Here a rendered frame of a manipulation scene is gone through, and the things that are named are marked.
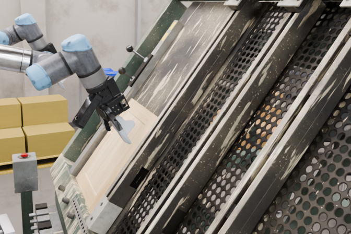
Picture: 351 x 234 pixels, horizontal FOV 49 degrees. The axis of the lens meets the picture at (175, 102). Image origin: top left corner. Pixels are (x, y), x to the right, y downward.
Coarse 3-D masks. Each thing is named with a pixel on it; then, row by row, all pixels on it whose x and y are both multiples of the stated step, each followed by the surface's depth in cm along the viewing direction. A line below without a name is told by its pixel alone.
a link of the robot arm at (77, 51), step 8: (64, 40) 110; (72, 40) 107; (80, 40) 108; (64, 48) 108; (72, 48) 107; (80, 48) 108; (88, 48) 109; (64, 56) 108; (72, 56) 108; (80, 56) 109; (88, 56) 110; (96, 56) 113; (72, 64) 108; (80, 64) 109; (88, 64) 110; (96, 64) 112; (80, 72) 111; (88, 72) 111
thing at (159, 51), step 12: (180, 24) 201; (168, 36) 200; (156, 48) 201; (156, 60) 200; (144, 72) 199; (132, 96) 199; (96, 132) 201; (96, 144) 197; (84, 156) 196; (72, 168) 198
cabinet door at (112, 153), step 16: (128, 112) 189; (144, 112) 175; (112, 128) 193; (144, 128) 166; (112, 144) 183; (128, 144) 170; (96, 160) 187; (112, 160) 174; (80, 176) 190; (96, 176) 177; (112, 176) 165; (96, 192) 168
